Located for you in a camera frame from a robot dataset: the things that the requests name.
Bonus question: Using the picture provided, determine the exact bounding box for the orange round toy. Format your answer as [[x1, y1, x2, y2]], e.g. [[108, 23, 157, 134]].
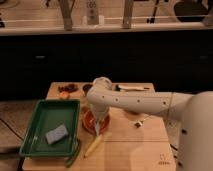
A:
[[59, 91, 69, 99]]

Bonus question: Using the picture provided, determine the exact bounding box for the wooden chair leg left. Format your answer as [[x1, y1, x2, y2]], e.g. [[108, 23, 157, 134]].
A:
[[58, 0, 73, 31]]

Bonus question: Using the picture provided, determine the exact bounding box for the white remote control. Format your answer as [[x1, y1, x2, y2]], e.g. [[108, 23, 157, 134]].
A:
[[86, 0, 99, 25]]

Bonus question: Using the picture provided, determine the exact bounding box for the black cable on floor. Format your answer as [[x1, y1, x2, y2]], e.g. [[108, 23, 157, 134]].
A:
[[0, 117, 22, 156]]

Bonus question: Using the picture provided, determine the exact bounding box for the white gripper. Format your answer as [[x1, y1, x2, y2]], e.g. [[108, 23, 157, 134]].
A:
[[91, 104, 109, 121]]

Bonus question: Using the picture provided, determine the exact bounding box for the small spoon with dark head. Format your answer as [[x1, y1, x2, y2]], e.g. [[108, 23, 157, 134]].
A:
[[134, 115, 151, 128]]

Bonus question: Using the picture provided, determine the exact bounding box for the green bean pod toy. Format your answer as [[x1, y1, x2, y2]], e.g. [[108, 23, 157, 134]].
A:
[[65, 138, 82, 168]]

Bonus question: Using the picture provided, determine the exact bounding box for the green plastic tray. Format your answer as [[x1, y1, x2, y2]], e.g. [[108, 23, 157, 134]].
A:
[[19, 99, 80, 157]]

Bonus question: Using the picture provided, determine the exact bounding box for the red bowl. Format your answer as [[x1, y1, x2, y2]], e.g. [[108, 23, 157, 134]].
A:
[[82, 110, 110, 135]]

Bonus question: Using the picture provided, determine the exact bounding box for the wooden chair leg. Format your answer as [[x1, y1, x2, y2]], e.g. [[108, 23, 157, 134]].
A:
[[122, 0, 134, 29], [58, 0, 73, 31]]

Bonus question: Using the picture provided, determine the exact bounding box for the grey sponge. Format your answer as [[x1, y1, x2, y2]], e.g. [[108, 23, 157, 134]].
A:
[[45, 125, 68, 145]]

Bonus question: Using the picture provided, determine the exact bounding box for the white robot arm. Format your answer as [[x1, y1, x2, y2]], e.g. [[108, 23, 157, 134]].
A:
[[86, 77, 213, 171]]

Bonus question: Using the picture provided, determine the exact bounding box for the brown round cup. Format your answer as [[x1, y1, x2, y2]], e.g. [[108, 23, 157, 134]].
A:
[[82, 84, 93, 95]]

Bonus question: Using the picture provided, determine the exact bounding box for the wooden chair leg right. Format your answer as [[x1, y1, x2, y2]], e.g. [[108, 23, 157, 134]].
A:
[[122, 0, 134, 29]]

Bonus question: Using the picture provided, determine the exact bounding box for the dark red grapes toy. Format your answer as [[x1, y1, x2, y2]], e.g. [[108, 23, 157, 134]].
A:
[[58, 84, 78, 93]]

